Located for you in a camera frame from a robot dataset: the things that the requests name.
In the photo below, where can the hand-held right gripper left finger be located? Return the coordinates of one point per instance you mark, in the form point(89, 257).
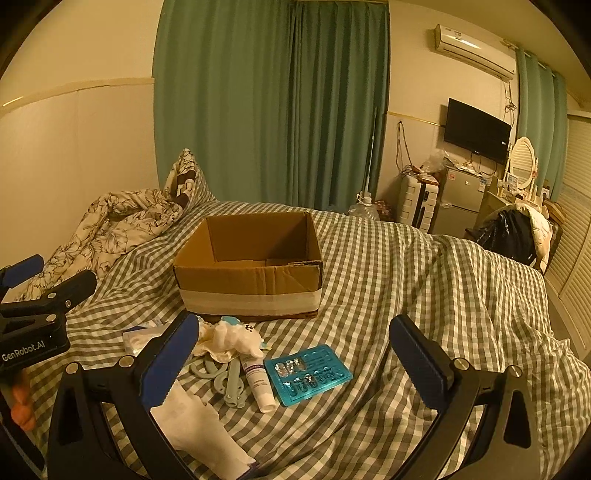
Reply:
point(168, 360)

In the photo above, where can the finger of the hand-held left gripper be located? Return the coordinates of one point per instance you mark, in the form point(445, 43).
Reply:
point(69, 290)
point(23, 272)

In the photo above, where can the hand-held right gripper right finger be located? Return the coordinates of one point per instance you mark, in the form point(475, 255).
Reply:
point(415, 360)

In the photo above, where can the person's left hand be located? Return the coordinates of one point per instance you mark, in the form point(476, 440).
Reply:
point(22, 406)

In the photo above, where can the white plastic packet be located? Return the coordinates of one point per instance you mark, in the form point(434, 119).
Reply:
point(138, 339)

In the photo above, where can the crumpled cream tissue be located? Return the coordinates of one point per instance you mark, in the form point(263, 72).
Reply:
point(212, 344)

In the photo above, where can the grey plastic scissors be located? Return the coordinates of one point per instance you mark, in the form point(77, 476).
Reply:
point(231, 385)

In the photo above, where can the green checked bed sheet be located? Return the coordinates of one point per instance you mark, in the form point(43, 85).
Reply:
point(415, 286)

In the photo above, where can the white plush toy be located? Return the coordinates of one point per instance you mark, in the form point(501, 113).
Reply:
point(240, 337)

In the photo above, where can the floral quilt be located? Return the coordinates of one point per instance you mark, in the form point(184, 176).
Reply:
point(115, 221)

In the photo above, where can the white cream tube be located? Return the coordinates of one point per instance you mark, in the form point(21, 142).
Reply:
point(258, 383)

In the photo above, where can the blue blister pack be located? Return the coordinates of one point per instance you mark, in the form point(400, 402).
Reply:
point(307, 376)

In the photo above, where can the open cardboard box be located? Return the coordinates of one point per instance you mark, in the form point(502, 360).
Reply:
point(249, 281)

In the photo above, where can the black jacket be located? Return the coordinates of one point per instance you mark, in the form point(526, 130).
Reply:
point(505, 235)

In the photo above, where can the white suitcase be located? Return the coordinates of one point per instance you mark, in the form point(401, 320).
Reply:
point(415, 203)

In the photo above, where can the clear water bottle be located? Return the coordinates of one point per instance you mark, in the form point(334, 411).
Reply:
point(364, 211)

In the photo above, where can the small silver fridge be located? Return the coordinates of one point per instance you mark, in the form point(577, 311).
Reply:
point(459, 201)

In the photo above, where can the cream dressing table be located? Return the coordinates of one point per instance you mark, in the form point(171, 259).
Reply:
point(496, 203)

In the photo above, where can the white padded jacket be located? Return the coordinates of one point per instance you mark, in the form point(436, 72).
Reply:
point(542, 235)

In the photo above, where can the clear plastic bag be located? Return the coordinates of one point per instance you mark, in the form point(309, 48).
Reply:
point(436, 161)

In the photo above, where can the louvred wardrobe doors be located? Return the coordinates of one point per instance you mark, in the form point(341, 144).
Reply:
point(572, 230)

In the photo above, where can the white pole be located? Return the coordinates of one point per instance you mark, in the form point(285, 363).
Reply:
point(371, 152)

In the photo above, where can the oval white mirror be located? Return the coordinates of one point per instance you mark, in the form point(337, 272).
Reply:
point(524, 161)

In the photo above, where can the wide green curtain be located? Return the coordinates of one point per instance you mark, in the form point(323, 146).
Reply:
point(258, 101)

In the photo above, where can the narrow green curtain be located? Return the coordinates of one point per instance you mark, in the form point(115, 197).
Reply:
point(538, 101)

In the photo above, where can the white air conditioner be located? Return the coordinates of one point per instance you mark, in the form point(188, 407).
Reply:
point(475, 48)

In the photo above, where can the black wall television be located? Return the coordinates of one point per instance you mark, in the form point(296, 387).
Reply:
point(475, 129)

